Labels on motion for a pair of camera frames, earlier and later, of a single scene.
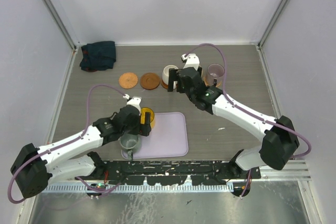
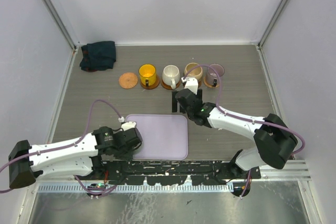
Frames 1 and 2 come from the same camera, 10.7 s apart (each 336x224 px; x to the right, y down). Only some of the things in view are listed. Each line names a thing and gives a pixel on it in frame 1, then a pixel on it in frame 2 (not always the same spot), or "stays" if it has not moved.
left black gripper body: [135, 128] to [125, 149]
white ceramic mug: [165, 73] stays
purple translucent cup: [215, 71] stays
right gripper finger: [172, 77] to [174, 102]
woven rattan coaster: [128, 80] stays
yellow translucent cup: [143, 110] to [147, 71]
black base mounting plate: [171, 172] stays
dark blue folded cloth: [97, 56] stays
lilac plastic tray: [168, 138] stays
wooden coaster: [149, 81] stays
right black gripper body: [181, 89] to [189, 114]
